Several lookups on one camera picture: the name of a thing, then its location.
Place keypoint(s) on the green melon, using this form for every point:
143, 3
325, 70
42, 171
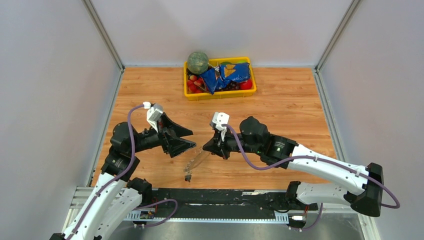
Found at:
198, 62

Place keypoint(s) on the red tomato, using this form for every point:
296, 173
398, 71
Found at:
246, 85

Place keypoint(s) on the blue snack bag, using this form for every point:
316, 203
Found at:
225, 77

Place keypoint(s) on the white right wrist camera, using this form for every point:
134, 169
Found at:
219, 122

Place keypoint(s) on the metal key holder plate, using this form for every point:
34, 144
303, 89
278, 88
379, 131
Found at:
200, 156

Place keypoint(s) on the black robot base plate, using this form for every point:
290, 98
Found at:
223, 204

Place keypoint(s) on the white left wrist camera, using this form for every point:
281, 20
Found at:
153, 114

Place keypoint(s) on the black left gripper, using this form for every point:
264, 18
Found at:
171, 133

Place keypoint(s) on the strawberries in bin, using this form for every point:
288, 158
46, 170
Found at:
195, 84

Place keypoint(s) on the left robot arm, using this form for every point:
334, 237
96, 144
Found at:
116, 193

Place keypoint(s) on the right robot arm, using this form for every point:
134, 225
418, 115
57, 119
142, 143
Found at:
356, 186

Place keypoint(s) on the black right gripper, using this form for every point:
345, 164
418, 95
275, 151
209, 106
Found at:
216, 146

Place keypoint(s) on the yellow plastic bin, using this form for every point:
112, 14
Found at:
220, 94

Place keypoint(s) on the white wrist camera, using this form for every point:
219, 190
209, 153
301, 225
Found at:
219, 122
153, 114

